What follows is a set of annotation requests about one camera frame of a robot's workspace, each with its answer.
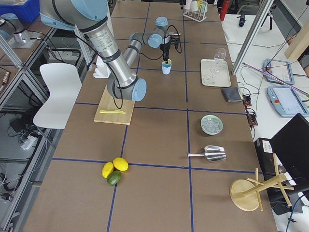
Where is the grey folded cloth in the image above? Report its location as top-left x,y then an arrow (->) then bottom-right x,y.
221,87 -> 243,102

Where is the blue teach pendant near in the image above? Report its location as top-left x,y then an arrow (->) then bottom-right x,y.
267,87 -> 309,117

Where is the white plastic chair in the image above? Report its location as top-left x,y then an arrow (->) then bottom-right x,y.
33,63 -> 82,129

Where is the black computer monitor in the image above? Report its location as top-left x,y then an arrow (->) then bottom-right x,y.
270,113 -> 309,192

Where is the green lime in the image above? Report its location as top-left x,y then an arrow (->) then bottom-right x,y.
107,171 -> 122,186

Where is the green bowl of ice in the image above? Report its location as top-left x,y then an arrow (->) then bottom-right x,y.
200,115 -> 223,135

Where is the yellow plastic knife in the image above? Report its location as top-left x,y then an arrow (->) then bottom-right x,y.
99,110 -> 126,114

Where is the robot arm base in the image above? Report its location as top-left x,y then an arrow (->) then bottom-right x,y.
0,13 -> 36,49

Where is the black box with label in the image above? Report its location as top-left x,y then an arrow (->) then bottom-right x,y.
254,138 -> 275,176

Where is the wooden block post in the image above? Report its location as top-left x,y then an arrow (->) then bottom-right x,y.
285,21 -> 309,60

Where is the steel ice scoop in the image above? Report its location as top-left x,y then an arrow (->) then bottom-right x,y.
188,145 -> 227,162

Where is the bamboo cutting board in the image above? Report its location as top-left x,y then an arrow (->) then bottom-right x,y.
94,87 -> 135,125

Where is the blue teach pendant far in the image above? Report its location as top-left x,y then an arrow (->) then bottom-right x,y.
263,58 -> 295,85

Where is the blue teach pendant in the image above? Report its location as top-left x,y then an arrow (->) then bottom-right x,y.
263,58 -> 295,85
267,87 -> 309,117

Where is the white wire cup rack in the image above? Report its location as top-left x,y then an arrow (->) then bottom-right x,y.
183,0 -> 208,22

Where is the white power strip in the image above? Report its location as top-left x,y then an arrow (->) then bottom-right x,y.
20,135 -> 36,150

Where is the blue plastic crate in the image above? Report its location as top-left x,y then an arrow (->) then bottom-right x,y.
0,0 -> 40,22

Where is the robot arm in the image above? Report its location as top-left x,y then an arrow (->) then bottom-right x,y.
40,0 -> 171,102

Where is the yellow lemon right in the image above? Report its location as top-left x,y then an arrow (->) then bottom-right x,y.
113,157 -> 129,172

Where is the beige bear tray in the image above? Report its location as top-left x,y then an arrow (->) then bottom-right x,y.
200,59 -> 231,87

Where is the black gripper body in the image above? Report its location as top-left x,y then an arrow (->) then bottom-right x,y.
160,33 -> 181,56

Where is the clear wine glass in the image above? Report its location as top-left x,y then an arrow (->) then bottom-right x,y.
211,47 -> 226,73

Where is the light blue paper cup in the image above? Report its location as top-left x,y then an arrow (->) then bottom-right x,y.
161,64 -> 172,75

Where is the aluminium frame post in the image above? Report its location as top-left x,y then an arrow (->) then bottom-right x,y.
231,0 -> 274,75

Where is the yellow lemon left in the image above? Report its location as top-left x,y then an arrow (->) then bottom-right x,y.
101,162 -> 114,178

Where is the wooden mug tree stand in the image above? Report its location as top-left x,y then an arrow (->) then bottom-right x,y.
229,153 -> 294,212

